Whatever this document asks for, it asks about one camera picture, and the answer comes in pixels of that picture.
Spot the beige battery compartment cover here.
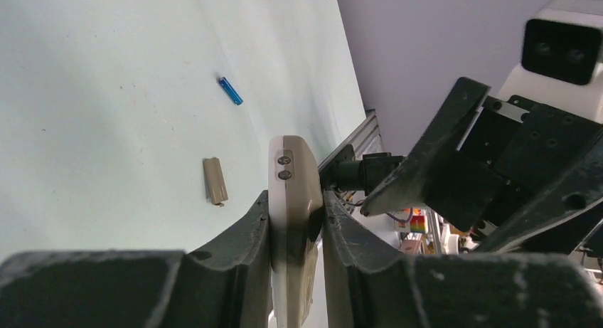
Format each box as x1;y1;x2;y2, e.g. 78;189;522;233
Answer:
203;157;228;207

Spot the beige remote control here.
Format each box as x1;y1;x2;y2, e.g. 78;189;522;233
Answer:
268;135;324;327

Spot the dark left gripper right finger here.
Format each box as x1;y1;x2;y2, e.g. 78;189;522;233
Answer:
322;191;602;327

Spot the blue battery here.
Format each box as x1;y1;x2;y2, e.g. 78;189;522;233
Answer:
218;76;243;106

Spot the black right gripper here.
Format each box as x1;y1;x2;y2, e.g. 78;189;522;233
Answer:
361;77;602;255

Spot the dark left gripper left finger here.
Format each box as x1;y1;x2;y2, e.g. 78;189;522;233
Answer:
1;191;270;327

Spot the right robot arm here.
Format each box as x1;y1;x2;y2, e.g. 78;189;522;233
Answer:
325;78;602;255

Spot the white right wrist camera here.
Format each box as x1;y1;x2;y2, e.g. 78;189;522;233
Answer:
497;0;602;123

